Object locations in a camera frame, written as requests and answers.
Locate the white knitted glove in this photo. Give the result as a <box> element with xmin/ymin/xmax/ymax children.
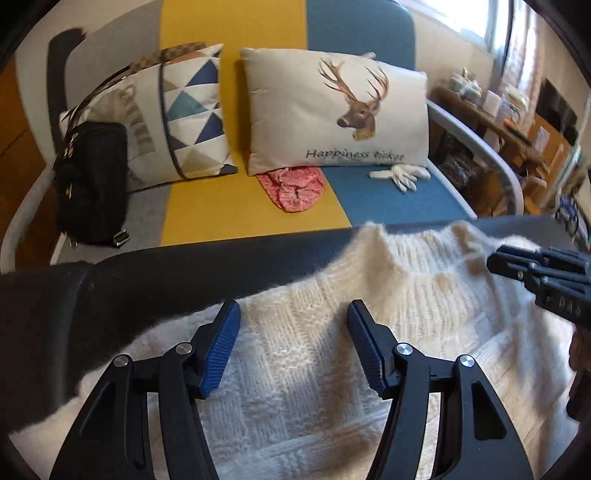
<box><xmin>369</xmin><ymin>162</ymin><xmax>431</xmax><ymax>193</ymax></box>

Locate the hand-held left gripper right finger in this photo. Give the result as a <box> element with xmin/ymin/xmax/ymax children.
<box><xmin>347</xmin><ymin>300</ymin><xmax>550</xmax><ymax>480</ymax></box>

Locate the window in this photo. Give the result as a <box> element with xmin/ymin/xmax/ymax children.
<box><xmin>397</xmin><ymin>0</ymin><xmax>496</xmax><ymax>52</ymax></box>

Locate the clear plastic container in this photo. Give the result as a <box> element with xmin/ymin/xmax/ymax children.
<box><xmin>501</xmin><ymin>87</ymin><xmax>537</xmax><ymax>126</ymax></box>

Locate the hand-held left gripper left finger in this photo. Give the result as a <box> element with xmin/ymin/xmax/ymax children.
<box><xmin>48</xmin><ymin>300</ymin><xmax>242</xmax><ymax>480</ymax></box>

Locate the person's right hand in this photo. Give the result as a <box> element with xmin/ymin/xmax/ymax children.
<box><xmin>570</xmin><ymin>329</ymin><xmax>591</xmax><ymax>372</ymax></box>

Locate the deer print pillow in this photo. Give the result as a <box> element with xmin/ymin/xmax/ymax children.
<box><xmin>240</xmin><ymin>46</ymin><xmax>431</xmax><ymax>178</ymax></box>

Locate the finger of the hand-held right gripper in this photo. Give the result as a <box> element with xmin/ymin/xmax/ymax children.
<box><xmin>486</xmin><ymin>255</ymin><xmax>555</xmax><ymax>291</ymax></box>
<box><xmin>495</xmin><ymin>244</ymin><xmax>591</xmax><ymax>274</ymax></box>

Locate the pink crumpled cloth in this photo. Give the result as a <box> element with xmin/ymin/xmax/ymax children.
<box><xmin>256</xmin><ymin>167</ymin><xmax>326</xmax><ymax>214</ymax></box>

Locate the white knitted sweater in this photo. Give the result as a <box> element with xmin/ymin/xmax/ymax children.
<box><xmin>9</xmin><ymin>220</ymin><xmax>583</xmax><ymax>480</ymax></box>

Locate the grey yellow blue sofa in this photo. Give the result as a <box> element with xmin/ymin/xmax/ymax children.
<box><xmin>0</xmin><ymin>0</ymin><xmax>527</xmax><ymax>273</ymax></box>

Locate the wooden desk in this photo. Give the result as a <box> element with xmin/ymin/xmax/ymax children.
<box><xmin>429</xmin><ymin>85</ymin><xmax>571</xmax><ymax>185</ymax></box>

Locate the black handbag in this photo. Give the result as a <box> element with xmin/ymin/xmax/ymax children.
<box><xmin>52</xmin><ymin>121</ymin><xmax>131</xmax><ymax>248</ymax></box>

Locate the black monitor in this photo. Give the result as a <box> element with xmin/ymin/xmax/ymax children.
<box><xmin>536</xmin><ymin>76</ymin><xmax>581</xmax><ymax>140</ymax></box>

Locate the dark bag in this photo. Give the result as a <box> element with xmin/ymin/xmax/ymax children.
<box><xmin>434</xmin><ymin>131</ymin><xmax>486</xmax><ymax>195</ymax></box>

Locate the light patterned curtain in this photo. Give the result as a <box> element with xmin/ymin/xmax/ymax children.
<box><xmin>496</xmin><ymin>0</ymin><xmax>542</xmax><ymax>93</ymax></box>

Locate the triangle pattern pillow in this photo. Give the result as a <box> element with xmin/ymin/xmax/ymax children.
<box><xmin>60</xmin><ymin>44</ymin><xmax>238</xmax><ymax>192</ymax></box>

